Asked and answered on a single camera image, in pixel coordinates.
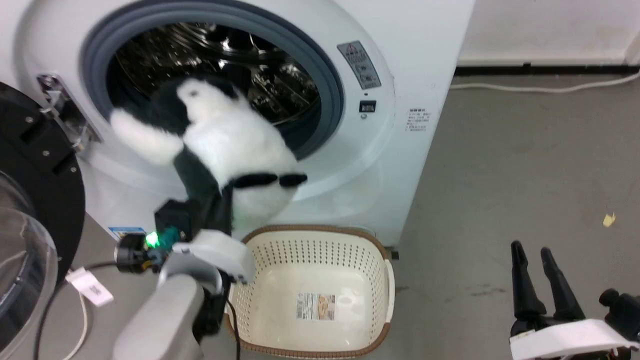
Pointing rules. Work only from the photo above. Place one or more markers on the shiny steel washer drum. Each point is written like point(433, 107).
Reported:
point(165, 55)

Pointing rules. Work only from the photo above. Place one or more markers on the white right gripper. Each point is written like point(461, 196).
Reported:
point(565, 340)

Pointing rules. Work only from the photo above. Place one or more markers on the black and white plush panda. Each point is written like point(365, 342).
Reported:
point(235, 135)

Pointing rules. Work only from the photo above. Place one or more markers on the printed product label sticker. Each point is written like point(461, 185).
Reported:
point(316, 306)

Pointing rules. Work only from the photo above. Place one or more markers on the metal washer door hinge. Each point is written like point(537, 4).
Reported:
point(65, 110)

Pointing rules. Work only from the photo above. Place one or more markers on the small yellow paper scrap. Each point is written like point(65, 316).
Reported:
point(609, 219)

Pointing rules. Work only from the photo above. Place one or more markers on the black cylinder with green light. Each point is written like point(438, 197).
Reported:
point(131, 254)

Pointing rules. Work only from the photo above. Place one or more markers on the grey and white left robot arm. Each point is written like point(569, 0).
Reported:
point(155, 320)

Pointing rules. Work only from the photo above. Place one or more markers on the white front-load washing machine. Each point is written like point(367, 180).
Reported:
point(425, 50)

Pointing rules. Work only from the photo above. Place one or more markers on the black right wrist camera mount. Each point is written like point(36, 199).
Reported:
point(622, 312)

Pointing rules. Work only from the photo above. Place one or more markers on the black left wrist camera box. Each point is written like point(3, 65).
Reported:
point(172, 217)

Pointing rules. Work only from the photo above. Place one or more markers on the black baseboard strip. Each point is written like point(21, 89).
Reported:
point(550, 70)

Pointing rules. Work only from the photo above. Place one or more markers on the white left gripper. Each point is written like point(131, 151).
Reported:
point(220, 250)

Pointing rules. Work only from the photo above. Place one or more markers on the cream laundry basket brown rim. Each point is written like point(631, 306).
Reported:
point(320, 270)

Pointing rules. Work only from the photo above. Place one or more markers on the black round washer door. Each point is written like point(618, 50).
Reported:
point(35, 165)

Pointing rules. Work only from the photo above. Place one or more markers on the blue and yellow energy sticker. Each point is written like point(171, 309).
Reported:
point(125, 233)

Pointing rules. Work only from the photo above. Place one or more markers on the grey warning sticker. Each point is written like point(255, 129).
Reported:
point(360, 65)

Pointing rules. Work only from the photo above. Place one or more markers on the grey rubber door gasket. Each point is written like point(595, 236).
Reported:
point(327, 85)

